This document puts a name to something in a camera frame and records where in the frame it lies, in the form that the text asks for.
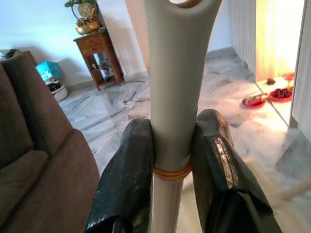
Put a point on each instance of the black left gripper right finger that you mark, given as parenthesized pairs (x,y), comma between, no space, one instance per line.
(216,165)

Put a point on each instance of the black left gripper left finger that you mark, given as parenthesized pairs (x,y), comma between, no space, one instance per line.
(126,174)

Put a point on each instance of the red plate with wrapped packet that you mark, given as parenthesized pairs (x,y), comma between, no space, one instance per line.
(253,100)

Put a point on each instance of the brown fabric sofa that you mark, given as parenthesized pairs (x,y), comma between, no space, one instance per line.
(43,157)

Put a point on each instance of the red plate with red cups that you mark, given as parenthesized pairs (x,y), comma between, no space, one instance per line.
(280,94)

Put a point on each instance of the small dark offering item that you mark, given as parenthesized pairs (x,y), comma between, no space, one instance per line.
(270,81)

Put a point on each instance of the small items on table shelf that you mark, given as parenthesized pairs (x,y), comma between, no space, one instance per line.
(104,69)

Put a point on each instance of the white round basket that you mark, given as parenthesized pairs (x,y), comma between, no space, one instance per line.
(57,89)

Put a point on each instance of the teal cardboard box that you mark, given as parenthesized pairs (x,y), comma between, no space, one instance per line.
(48,69)

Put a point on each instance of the wooden side table with drawers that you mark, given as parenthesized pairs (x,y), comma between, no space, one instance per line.
(97,46)

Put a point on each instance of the white ribbed folding panel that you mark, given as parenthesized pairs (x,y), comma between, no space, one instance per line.
(243,31)

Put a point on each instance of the gold fountain ornament with plant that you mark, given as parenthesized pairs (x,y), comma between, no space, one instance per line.
(86,23)

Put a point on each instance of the white door frame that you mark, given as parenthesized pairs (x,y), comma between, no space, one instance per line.
(302,60)

